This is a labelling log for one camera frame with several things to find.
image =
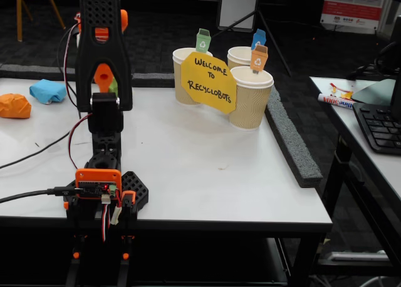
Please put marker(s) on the green paper wad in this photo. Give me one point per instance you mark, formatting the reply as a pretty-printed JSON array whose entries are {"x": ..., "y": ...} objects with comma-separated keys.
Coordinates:
[{"x": 113, "y": 86}]

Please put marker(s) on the blue paper wad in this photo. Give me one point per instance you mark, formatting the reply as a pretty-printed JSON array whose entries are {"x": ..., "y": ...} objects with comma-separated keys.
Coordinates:
[{"x": 44, "y": 89}]

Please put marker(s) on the orange and black robot arm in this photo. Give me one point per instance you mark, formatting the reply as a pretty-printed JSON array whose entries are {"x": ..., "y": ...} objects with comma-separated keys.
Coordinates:
[{"x": 84, "y": 64}]

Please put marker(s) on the black grid robot base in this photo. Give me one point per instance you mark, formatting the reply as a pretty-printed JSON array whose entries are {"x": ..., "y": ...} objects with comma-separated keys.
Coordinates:
[{"x": 134, "y": 186}]

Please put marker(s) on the long grey foam strip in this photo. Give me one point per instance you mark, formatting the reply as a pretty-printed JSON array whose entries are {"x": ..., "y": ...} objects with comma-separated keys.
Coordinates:
[
  {"x": 31, "y": 70},
  {"x": 294, "y": 143}
]

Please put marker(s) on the paper cup with green label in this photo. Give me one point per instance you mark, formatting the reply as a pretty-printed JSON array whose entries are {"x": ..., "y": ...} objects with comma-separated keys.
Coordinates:
[{"x": 183, "y": 80}]

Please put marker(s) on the orange crumpled paper wad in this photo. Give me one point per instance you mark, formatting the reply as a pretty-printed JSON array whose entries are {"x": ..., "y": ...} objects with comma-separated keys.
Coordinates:
[{"x": 15, "y": 106}]

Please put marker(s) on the orange controller board holder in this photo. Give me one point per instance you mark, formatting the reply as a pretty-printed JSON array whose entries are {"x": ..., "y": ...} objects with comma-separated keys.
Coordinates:
[{"x": 97, "y": 177}]

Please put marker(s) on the yellow welcome sign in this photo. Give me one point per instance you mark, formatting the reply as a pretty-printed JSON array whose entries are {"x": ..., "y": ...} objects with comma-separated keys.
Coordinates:
[{"x": 206, "y": 86}]

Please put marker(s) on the green recycling bin label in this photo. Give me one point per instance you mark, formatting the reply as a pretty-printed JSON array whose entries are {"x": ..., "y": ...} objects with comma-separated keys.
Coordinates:
[{"x": 203, "y": 42}]

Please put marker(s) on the paper cup with blue label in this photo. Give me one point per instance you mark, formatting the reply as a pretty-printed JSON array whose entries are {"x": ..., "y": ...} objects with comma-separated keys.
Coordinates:
[{"x": 239, "y": 56}]

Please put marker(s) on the white power connector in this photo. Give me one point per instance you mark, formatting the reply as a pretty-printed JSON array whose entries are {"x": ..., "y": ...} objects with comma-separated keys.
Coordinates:
[{"x": 116, "y": 216}]

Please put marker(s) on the white board panel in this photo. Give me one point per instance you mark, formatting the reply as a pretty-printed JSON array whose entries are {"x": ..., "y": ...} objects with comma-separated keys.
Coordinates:
[{"x": 238, "y": 5}]

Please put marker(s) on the paper cup with orange label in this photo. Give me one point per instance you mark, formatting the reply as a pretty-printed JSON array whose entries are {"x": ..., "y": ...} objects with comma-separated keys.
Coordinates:
[{"x": 250, "y": 105}]

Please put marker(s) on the orange recycling bin label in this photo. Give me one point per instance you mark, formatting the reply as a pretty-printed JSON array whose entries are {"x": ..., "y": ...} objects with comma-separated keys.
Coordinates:
[{"x": 258, "y": 59}]

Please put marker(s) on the blue recycling bin label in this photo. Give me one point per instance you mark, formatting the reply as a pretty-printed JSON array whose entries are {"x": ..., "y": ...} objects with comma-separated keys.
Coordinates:
[{"x": 258, "y": 38}]

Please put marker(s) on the black tripod stand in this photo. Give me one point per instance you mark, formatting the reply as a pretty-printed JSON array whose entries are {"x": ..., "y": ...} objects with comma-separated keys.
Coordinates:
[{"x": 272, "y": 39}]

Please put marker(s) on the black table clamp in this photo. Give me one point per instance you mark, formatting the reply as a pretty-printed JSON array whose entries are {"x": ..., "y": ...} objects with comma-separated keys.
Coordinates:
[
  {"x": 125, "y": 255},
  {"x": 75, "y": 254}
]

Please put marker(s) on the white red marker pen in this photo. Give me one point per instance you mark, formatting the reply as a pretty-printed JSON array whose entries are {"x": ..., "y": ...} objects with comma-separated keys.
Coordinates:
[{"x": 335, "y": 100}]

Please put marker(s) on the yellow and red wrapper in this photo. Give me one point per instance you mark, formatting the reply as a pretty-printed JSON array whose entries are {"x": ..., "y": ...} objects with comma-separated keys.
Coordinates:
[{"x": 347, "y": 95}]

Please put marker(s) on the white and red poster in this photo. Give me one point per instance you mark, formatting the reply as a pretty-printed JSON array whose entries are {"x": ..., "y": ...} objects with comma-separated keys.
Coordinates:
[{"x": 351, "y": 8}]

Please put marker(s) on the black keyboard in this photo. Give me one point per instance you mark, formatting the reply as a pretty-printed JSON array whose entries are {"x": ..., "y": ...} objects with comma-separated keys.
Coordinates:
[{"x": 379, "y": 130}]

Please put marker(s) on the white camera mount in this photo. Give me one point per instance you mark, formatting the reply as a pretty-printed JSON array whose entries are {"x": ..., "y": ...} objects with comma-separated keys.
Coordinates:
[{"x": 78, "y": 40}]

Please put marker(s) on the black work table frame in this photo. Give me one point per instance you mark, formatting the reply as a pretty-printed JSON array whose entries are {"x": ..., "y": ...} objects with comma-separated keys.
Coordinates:
[{"x": 219, "y": 229}]

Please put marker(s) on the black side table frame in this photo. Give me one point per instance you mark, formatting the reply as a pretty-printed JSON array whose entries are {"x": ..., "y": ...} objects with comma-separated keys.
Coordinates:
[{"x": 340, "y": 174}]

